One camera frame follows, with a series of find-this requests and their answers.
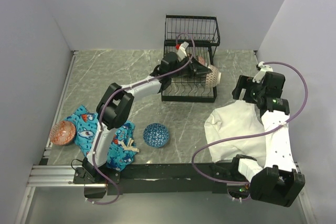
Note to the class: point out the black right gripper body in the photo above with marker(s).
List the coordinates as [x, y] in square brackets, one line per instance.
[253, 89]

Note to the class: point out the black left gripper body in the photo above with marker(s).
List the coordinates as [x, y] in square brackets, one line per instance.
[188, 69]

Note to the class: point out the red geometric patterned bowl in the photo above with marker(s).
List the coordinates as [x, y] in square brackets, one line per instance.
[213, 77]

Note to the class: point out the black wire dish rack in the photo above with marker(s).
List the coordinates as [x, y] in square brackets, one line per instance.
[202, 34]

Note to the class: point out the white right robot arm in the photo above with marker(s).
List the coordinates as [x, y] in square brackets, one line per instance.
[278, 182]

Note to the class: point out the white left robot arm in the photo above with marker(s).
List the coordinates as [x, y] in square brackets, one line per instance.
[114, 107]

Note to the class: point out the white cloth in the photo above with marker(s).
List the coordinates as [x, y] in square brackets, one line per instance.
[237, 119]

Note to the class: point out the blue triangle patterned bowl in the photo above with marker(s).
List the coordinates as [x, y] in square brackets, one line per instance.
[156, 135]

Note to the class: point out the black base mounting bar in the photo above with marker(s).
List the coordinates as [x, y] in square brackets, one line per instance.
[159, 178]

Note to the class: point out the blue shark print shorts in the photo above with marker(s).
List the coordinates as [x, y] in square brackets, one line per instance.
[122, 148]

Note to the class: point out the orange diamond patterned bowl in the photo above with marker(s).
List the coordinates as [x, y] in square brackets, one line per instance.
[62, 133]

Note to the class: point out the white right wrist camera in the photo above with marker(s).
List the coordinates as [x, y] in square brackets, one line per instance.
[262, 68]

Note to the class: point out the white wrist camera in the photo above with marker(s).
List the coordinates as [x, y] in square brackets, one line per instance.
[181, 50]
[262, 68]

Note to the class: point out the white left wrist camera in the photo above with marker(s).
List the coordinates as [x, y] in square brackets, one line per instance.
[181, 50]

